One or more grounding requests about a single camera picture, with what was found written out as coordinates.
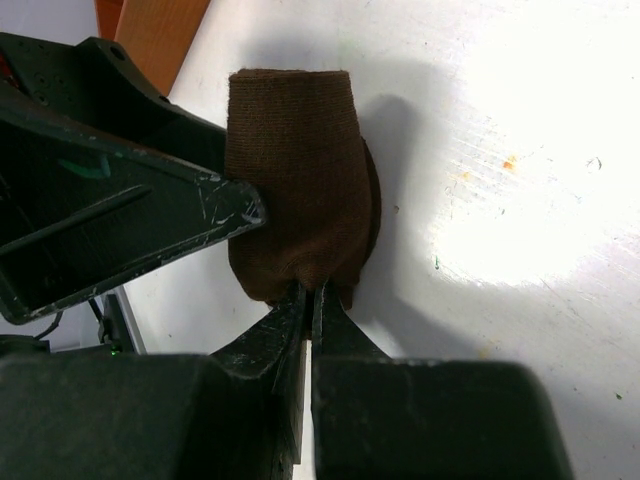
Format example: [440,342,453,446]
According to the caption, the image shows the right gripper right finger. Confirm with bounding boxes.
[311,284,573,479]

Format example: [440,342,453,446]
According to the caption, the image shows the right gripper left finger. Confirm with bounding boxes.
[1,285,306,479]

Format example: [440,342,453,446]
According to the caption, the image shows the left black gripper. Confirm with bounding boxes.
[1,33,267,325]

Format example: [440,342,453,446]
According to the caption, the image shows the brown striped-cuff sock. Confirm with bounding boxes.
[224,69,381,309]

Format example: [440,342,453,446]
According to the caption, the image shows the orange compartment tray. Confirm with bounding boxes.
[94,0,210,95]

